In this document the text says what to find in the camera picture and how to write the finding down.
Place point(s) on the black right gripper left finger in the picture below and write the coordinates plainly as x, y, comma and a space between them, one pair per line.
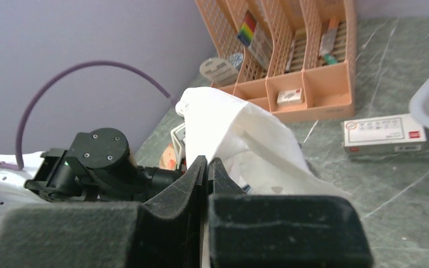
165, 231

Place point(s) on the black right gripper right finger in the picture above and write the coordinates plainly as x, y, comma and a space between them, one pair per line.
281, 230

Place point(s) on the white bra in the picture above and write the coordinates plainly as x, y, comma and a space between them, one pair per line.
256, 148

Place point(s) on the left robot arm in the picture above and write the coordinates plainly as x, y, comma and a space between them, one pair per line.
97, 167

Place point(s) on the floral peach bra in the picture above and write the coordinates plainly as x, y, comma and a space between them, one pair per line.
168, 159

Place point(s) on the small white staples box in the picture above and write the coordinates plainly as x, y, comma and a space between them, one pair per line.
290, 97

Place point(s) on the round patterned tape roll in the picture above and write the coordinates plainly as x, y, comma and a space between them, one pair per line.
220, 71

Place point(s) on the white grey deli box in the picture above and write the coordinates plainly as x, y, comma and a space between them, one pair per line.
383, 135

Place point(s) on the orange plastic file organizer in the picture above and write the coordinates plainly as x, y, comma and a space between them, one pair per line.
297, 44

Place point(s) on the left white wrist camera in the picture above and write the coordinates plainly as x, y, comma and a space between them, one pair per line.
178, 137

